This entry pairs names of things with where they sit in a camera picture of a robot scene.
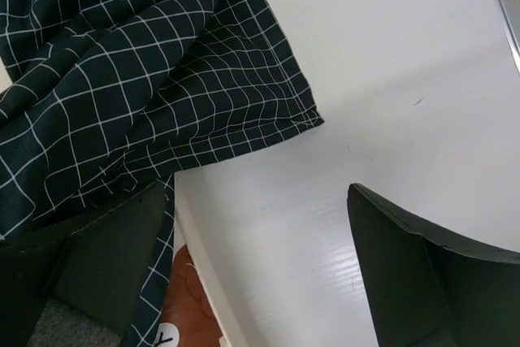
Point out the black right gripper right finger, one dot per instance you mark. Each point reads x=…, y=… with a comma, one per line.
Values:
x=427, y=285

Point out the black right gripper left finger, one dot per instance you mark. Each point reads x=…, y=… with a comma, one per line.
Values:
x=77, y=282

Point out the cream pillow with bear print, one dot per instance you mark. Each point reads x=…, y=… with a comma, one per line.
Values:
x=187, y=319

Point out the dark grid-pattern pillowcase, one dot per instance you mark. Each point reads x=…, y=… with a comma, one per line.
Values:
x=108, y=95

